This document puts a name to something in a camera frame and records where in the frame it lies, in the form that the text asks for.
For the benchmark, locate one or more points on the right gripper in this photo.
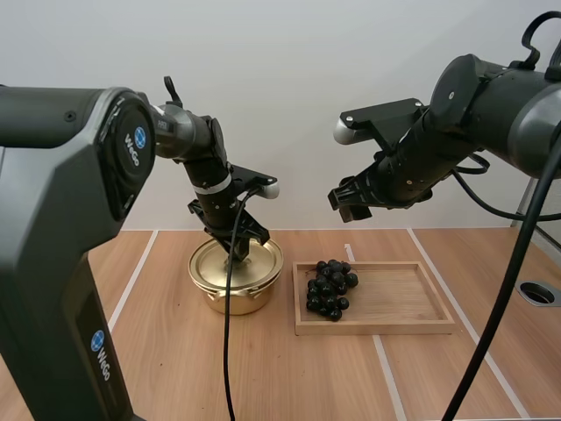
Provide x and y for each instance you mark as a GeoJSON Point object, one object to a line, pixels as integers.
{"type": "Point", "coordinates": [407, 180]}

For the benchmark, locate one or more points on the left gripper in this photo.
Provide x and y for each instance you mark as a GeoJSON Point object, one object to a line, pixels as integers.
{"type": "Point", "coordinates": [217, 208]}

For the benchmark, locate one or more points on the gold lid with black knob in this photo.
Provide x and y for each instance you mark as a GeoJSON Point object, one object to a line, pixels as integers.
{"type": "Point", "coordinates": [210, 267]}

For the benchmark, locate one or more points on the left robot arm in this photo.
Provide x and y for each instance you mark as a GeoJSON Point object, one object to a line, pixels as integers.
{"type": "Point", "coordinates": [52, 210]}

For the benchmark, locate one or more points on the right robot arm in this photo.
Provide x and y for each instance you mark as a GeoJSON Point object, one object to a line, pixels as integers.
{"type": "Point", "coordinates": [495, 105]}

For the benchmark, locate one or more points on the bunch of dark toy grapes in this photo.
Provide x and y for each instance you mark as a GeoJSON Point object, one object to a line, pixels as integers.
{"type": "Point", "coordinates": [326, 289]}

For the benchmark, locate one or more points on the shallow wooden tray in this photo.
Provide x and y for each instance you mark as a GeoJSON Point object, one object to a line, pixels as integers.
{"type": "Point", "coordinates": [394, 302]}

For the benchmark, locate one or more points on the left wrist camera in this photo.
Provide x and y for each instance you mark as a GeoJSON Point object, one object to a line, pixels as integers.
{"type": "Point", "coordinates": [258, 179]}

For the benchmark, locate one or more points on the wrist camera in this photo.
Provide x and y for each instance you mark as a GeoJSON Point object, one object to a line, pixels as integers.
{"type": "Point", "coordinates": [258, 179]}
{"type": "Point", "coordinates": [377, 115]}

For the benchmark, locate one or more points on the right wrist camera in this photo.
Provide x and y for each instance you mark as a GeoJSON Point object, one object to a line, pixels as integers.
{"type": "Point", "coordinates": [377, 115]}

